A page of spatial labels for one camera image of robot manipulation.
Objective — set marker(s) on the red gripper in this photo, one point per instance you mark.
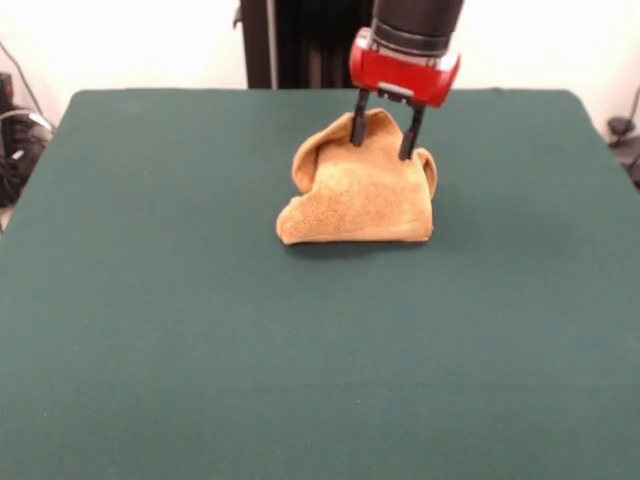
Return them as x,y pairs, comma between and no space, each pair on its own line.
400,72

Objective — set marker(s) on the tan terry towel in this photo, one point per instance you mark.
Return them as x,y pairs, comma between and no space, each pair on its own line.
360,200

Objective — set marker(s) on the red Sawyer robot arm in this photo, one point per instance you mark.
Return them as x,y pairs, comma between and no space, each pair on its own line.
415,25

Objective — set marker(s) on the black floor object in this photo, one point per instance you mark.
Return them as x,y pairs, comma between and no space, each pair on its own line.
625,135

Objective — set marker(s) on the dark green tablecloth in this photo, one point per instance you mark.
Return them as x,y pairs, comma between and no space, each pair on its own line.
200,325

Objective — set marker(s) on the black equipment pile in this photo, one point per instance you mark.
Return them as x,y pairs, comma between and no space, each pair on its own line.
12,150

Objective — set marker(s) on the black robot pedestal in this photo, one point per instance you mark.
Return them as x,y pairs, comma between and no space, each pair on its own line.
290,45

